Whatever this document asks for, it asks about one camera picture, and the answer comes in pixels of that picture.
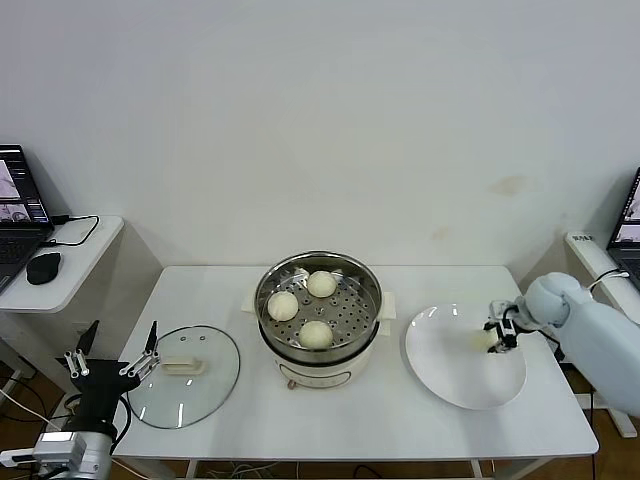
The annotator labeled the black computer mouse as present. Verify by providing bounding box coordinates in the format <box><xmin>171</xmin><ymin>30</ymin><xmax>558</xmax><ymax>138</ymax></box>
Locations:
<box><xmin>25</xmin><ymin>251</ymin><xmax>62</xmax><ymax>286</ymax></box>

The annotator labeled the large white plate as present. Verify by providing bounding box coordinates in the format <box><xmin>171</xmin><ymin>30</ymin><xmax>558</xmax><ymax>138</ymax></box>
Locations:
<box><xmin>404</xmin><ymin>303</ymin><xmax>528</xmax><ymax>411</ymax></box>

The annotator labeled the cream electric cooker base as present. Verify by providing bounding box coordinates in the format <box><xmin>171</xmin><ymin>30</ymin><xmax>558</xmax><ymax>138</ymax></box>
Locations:
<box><xmin>241</xmin><ymin>289</ymin><xmax>400</xmax><ymax>392</ymax></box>

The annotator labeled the white rectangular table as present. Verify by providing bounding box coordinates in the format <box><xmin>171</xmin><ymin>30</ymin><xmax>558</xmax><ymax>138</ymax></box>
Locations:
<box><xmin>78</xmin><ymin>265</ymin><xmax>600</xmax><ymax>480</ymax></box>

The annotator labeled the black looped usb cable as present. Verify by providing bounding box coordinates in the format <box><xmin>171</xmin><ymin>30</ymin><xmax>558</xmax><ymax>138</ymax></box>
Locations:
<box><xmin>40</xmin><ymin>213</ymin><xmax>100</xmax><ymax>249</ymax></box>

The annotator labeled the black laptop beside mouse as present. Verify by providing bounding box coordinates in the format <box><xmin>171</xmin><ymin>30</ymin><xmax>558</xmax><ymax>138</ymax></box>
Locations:
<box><xmin>0</xmin><ymin>144</ymin><xmax>55</xmax><ymax>295</ymax></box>

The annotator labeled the dark laptop with thin cable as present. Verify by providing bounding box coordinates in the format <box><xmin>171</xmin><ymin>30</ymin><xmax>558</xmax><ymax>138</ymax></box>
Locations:
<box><xmin>605</xmin><ymin>167</ymin><xmax>640</xmax><ymax>294</ymax></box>

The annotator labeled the thin laptop charging cable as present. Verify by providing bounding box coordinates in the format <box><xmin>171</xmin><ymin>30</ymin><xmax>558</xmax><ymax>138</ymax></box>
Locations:
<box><xmin>587</xmin><ymin>269</ymin><xmax>630</xmax><ymax>297</ymax></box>

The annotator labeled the perforated steel steamer basket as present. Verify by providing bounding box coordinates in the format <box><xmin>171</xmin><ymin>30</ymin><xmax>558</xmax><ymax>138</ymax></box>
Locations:
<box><xmin>255</xmin><ymin>250</ymin><xmax>384</xmax><ymax>360</ymax></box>

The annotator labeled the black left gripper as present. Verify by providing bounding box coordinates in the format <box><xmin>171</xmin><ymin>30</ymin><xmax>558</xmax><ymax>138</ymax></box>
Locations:
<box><xmin>63</xmin><ymin>319</ymin><xmax>164</xmax><ymax>427</ymax></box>

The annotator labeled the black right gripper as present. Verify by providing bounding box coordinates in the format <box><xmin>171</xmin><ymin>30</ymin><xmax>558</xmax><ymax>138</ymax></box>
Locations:
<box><xmin>482</xmin><ymin>299</ymin><xmax>526</xmax><ymax>356</ymax></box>

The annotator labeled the white steamed baozi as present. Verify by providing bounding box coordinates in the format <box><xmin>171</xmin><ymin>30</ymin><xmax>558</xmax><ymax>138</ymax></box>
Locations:
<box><xmin>298</xmin><ymin>320</ymin><xmax>335</xmax><ymax>351</ymax></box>
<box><xmin>469</xmin><ymin>329</ymin><xmax>497</xmax><ymax>355</ymax></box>
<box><xmin>306</xmin><ymin>270</ymin><xmax>337</xmax><ymax>300</ymax></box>
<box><xmin>267</xmin><ymin>291</ymin><xmax>300</xmax><ymax>322</ymax></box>

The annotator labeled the white side desk with label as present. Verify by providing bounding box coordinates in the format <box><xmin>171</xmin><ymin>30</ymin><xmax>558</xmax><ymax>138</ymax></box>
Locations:
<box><xmin>563</xmin><ymin>230</ymin><xmax>640</xmax><ymax>321</ymax></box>

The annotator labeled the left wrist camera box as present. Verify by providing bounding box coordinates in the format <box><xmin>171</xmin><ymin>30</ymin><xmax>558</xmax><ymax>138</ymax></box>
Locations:
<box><xmin>32</xmin><ymin>432</ymin><xmax>87</xmax><ymax>464</ymax></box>

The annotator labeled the white side desk with mouse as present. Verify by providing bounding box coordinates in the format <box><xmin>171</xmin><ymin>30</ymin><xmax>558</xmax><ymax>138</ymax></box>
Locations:
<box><xmin>0</xmin><ymin>215</ymin><xmax>126</xmax><ymax>416</ymax></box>

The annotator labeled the round glass pot lid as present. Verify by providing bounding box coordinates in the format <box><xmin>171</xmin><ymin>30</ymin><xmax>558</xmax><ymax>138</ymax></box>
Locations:
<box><xmin>127</xmin><ymin>325</ymin><xmax>242</xmax><ymax>430</ymax></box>

